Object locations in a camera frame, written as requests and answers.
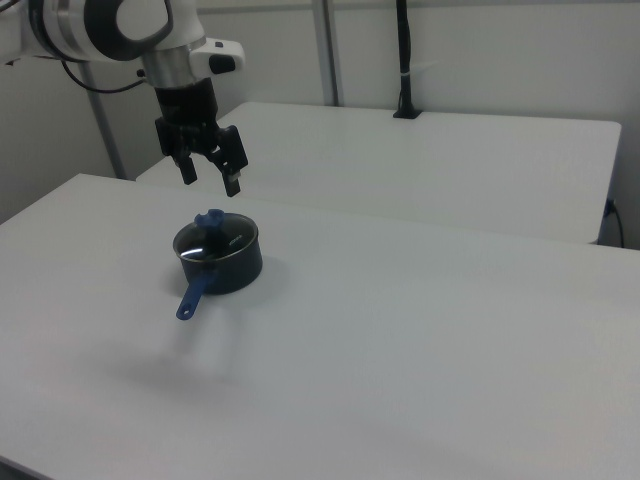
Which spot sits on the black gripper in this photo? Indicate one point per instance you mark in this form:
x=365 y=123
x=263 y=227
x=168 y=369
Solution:
x=187 y=107

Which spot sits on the grey metal partition post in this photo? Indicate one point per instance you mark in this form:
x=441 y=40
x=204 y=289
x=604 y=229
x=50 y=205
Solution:
x=102 y=130
x=330 y=50

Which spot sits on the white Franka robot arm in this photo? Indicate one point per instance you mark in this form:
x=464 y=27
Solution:
x=60 y=25

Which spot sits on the black pole with clamp base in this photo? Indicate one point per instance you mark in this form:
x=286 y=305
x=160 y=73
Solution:
x=404 y=50

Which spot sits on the glass lid with blue knob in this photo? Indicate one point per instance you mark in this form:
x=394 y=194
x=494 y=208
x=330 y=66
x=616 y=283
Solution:
x=210 y=220

